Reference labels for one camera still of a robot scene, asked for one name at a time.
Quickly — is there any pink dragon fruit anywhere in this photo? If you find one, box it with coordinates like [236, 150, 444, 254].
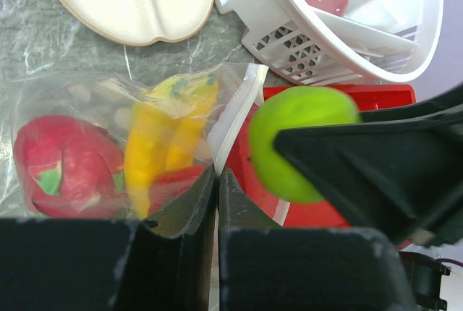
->
[13, 115, 129, 218]

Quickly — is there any green apple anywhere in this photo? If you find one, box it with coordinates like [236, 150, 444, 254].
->
[248, 87, 361, 204]

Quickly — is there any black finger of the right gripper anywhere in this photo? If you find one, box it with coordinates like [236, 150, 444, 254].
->
[279, 86, 462, 246]

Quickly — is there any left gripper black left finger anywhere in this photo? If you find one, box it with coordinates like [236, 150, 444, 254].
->
[143, 165, 216, 239]

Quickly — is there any white plastic basket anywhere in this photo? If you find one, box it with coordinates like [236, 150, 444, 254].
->
[215, 0, 443, 85]

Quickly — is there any yellow banana bunch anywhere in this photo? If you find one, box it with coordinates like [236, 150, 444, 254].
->
[124, 74, 219, 218]

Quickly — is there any clear dotted zip top bag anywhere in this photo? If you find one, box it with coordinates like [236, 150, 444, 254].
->
[4, 63, 269, 219]

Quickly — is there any red bell pepper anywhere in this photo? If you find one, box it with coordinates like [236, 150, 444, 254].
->
[148, 166, 205, 215]

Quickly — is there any red plastic tray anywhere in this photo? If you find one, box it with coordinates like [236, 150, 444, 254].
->
[226, 84, 416, 228]

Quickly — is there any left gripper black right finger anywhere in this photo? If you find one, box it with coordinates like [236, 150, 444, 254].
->
[218, 168, 281, 230]

